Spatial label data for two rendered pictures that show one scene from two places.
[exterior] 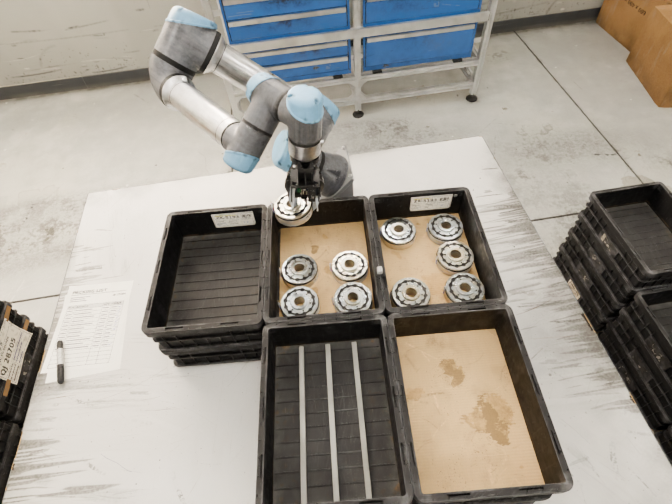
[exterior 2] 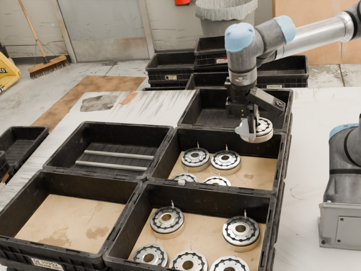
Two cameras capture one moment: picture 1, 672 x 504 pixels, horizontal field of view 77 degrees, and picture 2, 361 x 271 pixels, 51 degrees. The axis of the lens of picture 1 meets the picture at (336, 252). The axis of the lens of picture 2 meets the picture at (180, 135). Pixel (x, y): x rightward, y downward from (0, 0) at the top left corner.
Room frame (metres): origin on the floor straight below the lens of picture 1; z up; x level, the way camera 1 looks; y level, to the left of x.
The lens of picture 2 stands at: (0.97, -0.89, 1.69)
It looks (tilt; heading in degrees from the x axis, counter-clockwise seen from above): 34 degrees down; 113
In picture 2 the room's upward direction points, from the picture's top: 10 degrees counter-clockwise
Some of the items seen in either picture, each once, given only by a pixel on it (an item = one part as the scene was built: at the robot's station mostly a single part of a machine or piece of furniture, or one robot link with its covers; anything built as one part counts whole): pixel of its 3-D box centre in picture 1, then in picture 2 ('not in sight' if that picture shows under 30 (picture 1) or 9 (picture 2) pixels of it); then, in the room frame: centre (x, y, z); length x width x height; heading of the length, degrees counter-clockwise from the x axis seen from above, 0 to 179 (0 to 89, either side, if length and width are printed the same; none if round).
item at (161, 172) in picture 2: (322, 265); (220, 170); (0.69, 0.04, 0.87); 0.40 x 0.30 x 0.11; 0
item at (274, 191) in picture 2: (321, 255); (218, 157); (0.69, 0.04, 0.92); 0.40 x 0.30 x 0.02; 0
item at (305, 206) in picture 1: (292, 205); (255, 126); (0.81, 0.11, 1.01); 0.10 x 0.10 x 0.01
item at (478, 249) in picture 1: (428, 256); (195, 241); (0.69, -0.26, 0.87); 0.40 x 0.30 x 0.11; 0
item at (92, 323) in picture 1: (89, 326); not in sight; (0.66, 0.78, 0.70); 0.33 x 0.23 x 0.01; 5
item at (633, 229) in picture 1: (625, 259); not in sight; (0.94, -1.18, 0.37); 0.40 x 0.30 x 0.45; 5
